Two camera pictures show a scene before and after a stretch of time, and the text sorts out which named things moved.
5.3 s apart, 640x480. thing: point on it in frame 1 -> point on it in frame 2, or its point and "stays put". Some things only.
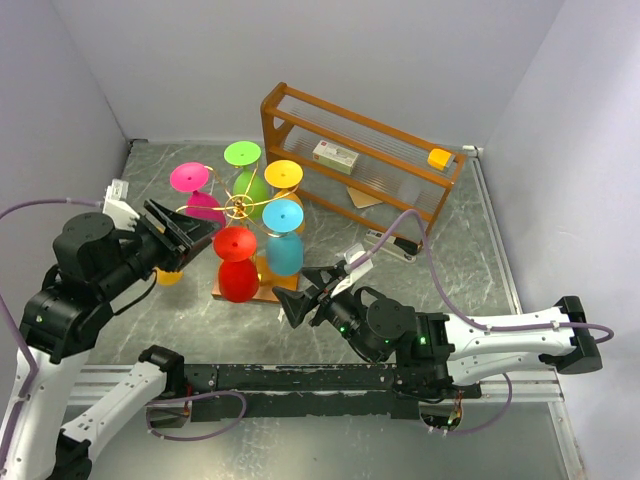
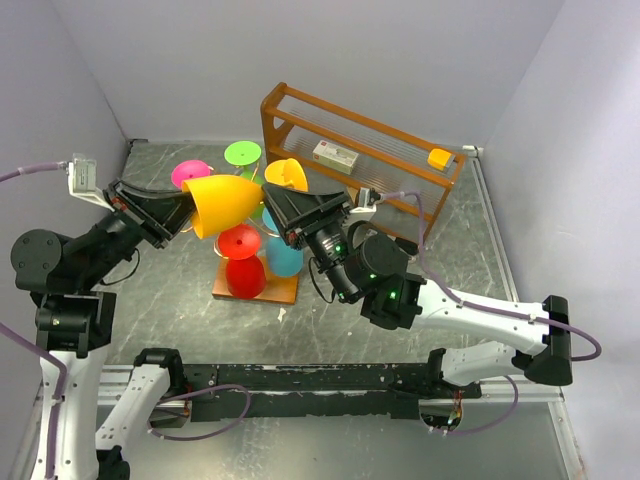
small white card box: x=336 y=156 stays put
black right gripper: x=297 y=305 -> x=301 y=214
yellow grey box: x=440 y=159 stays put
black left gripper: x=194 y=233 -> x=153 y=213
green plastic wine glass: x=249 y=187 stays put
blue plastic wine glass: x=284 y=248 stays put
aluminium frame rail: x=529 y=386 stays put
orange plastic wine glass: x=169 y=278 -> x=222 y=201
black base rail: x=233 y=393 stays put
